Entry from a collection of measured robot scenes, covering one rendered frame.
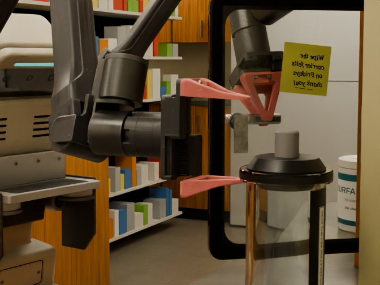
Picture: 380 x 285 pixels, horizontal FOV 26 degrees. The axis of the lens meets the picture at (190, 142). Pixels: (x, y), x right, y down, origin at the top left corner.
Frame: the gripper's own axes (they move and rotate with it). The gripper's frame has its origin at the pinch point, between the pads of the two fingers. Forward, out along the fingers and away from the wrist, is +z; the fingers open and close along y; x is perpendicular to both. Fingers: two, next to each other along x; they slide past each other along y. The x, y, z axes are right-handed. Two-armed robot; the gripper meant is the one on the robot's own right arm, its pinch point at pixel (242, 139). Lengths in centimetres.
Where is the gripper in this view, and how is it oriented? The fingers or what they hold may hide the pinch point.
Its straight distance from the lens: 97.3
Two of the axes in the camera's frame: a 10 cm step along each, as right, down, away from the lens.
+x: 4.2, -0.8, 9.1
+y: 0.1, -10.0, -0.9
